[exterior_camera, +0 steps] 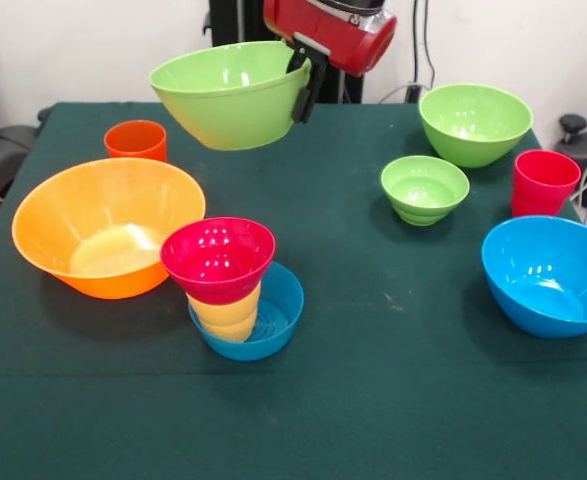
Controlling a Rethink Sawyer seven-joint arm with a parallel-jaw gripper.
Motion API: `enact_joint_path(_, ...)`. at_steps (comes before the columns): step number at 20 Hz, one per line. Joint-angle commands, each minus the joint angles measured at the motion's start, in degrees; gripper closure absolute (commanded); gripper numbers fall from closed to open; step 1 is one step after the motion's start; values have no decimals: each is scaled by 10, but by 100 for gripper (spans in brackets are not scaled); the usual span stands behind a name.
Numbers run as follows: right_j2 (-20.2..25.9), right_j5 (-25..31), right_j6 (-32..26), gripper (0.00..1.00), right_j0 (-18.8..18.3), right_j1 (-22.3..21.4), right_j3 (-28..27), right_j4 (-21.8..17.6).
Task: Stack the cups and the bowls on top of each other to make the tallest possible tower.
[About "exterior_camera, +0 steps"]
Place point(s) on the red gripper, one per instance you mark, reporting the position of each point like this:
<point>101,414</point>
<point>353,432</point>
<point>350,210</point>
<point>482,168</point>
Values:
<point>338,37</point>

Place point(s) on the large green plastic bowl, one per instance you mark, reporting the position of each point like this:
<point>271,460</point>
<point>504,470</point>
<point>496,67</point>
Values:
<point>475,147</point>
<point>233,115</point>

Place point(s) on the small pink plastic bowl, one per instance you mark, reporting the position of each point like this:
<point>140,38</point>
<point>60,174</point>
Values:
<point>218,285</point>

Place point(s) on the yellow plastic cup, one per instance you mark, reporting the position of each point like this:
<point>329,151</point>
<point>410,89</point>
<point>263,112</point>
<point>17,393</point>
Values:
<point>228,320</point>

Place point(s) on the black plug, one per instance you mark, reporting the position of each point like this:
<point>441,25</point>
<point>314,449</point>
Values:
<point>414,92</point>

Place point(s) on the small green plastic bowl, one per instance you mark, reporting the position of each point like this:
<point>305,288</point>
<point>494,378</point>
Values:
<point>423,210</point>

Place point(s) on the orange plastic cup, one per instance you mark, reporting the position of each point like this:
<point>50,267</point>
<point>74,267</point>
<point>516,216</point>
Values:
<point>135,147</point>

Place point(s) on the small blue plastic bowl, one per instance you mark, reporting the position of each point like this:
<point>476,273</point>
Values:
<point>285,310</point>

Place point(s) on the red plastic cup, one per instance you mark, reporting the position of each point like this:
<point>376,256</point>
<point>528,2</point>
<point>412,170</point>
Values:
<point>543,197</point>

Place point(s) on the black round knob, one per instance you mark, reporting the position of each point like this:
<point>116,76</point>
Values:
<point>572,122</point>

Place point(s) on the large orange plastic bowl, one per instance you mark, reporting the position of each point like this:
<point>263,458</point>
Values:
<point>48,215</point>

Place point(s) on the black chair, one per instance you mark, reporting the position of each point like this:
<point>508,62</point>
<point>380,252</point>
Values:
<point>3,150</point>

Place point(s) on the large blue plastic bowl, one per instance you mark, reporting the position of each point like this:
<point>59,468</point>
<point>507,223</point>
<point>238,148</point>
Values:
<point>523,310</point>

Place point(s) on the dark green table cloth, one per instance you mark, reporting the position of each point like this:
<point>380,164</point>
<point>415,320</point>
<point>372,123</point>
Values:
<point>373,400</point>

